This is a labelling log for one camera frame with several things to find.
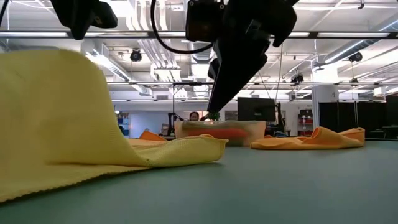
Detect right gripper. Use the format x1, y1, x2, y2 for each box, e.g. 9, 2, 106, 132
206, 0, 298, 114

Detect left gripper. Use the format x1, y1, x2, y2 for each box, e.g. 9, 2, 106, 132
51, 0, 118, 40

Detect yellow microfiber towel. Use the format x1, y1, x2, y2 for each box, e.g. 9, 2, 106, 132
0, 49, 229, 203

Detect orange towel with white label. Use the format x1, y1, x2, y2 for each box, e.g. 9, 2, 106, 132
139, 129, 169, 142

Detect orange microfiber towel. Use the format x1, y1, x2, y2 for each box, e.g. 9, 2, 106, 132
250, 126, 366, 151

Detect black overhead light beam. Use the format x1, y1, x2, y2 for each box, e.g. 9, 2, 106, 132
0, 30, 398, 40

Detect translucent plastic bin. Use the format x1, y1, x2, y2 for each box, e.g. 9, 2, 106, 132
174, 120, 267, 147

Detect red and white shelf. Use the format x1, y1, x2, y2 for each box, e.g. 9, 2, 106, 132
297, 108, 314, 137

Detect blue storage shelf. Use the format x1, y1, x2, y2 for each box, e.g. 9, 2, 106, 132
116, 112, 131, 138

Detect teal table mat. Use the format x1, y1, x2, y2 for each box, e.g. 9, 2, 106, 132
0, 139, 398, 224

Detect black partition panels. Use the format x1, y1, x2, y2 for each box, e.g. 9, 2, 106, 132
318, 94, 398, 140

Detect black background rig frame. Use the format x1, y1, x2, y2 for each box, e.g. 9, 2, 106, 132
172, 82, 218, 122

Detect black hanging camera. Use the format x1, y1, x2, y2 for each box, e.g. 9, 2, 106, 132
129, 48, 143, 63
348, 51, 363, 63

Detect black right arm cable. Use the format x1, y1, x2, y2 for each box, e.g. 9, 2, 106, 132
150, 0, 215, 55

